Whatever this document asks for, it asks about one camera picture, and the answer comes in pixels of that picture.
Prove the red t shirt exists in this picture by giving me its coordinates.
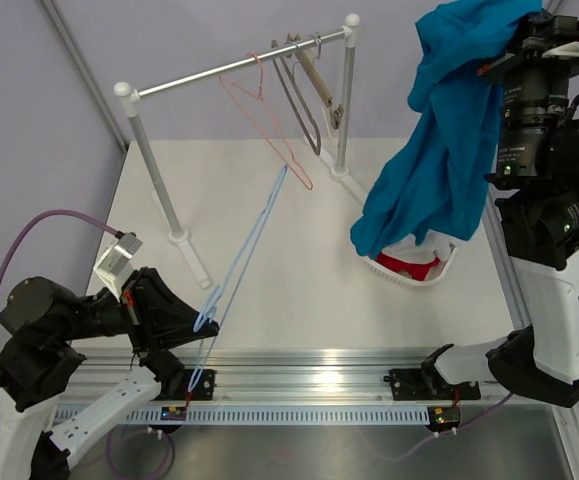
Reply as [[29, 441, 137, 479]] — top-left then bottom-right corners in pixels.
[[376, 253, 441, 281]]

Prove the silver white clothes rack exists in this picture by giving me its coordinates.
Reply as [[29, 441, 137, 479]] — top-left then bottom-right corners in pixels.
[[114, 14, 366, 289]]

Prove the blue t shirt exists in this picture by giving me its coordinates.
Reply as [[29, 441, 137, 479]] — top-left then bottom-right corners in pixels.
[[350, 1, 542, 258]]

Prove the pink wire hanger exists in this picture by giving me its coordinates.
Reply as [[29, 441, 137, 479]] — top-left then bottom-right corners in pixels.
[[218, 52, 314, 191]]

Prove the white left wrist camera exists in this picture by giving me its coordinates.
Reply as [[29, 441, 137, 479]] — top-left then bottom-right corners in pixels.
[[93, 233, 143, 299]]

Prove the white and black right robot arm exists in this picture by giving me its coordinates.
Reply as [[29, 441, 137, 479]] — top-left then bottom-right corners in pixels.
[[421, 12, 579, 408]]

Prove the white plastic laundry basket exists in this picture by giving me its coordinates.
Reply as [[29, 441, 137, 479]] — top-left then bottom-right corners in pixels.
[[362, 244, 458, 288]]

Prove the light blue wire hanger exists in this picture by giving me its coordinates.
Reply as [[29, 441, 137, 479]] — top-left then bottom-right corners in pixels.
[[186, 163, 290, 401]]

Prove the white slotted cable duct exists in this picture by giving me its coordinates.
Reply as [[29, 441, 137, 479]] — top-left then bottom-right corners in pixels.
[[54, 405, 430, 426]]

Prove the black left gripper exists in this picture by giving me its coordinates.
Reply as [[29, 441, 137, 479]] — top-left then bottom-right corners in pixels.
[[54, 265, 219, 356]]

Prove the grey plastic hanger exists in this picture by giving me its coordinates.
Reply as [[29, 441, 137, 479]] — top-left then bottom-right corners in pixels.
[[272, 54, 322, 157]]

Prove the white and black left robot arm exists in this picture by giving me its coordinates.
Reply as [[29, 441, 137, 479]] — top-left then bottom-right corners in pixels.
[[0, 268, 219, 479]]

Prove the aluminium mounting rail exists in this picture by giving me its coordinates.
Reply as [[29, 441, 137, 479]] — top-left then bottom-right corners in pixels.
[[53, 348, 576, 405]]

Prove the wooden clip hanger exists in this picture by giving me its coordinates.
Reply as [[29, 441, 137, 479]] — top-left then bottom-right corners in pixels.
[[282, 33, 344, 155]]

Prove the white t shirt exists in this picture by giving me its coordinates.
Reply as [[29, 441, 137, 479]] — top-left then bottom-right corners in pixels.
[[381, 231, 459, 263]]

